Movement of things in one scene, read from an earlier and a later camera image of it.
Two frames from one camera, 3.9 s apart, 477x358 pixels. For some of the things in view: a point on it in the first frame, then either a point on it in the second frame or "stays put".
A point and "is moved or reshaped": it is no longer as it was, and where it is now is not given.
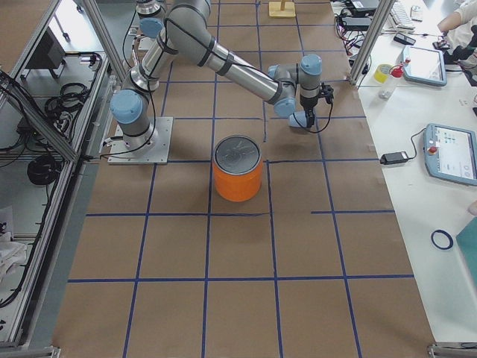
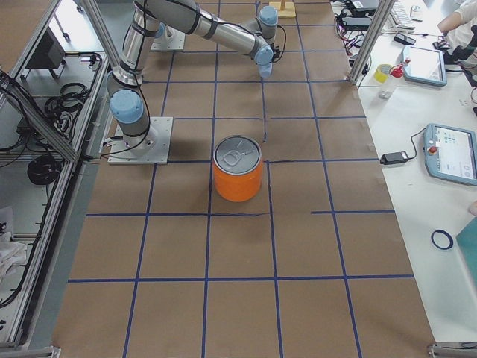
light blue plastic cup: (298, 119) is moved or reshaped
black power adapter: (393, 157) stays put
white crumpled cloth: (11, 253) stays put
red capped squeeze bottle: (396, 71) stays put
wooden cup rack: (282, 9) stays put
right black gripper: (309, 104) → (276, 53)
